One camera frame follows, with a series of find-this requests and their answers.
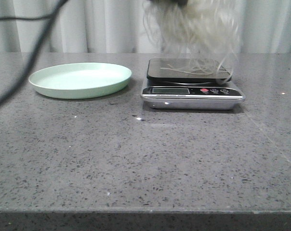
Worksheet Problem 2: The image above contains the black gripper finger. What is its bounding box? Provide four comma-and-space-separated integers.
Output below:
150, 0, 188, 7

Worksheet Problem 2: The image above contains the white vermicelli noodle bundle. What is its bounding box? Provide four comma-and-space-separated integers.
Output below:
143, 0, 240, 72

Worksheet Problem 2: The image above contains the black silver kitchen scale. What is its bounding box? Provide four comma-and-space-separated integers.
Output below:
141, 58, 246, 110

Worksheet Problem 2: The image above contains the white pleated curtain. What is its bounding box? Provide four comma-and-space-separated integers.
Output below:
0, 0, 291, 53

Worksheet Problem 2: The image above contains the light green round plate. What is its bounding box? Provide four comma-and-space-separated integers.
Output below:
29, 63, 132, 100

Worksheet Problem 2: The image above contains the black cable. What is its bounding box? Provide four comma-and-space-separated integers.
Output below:
0, 0, 69, 112

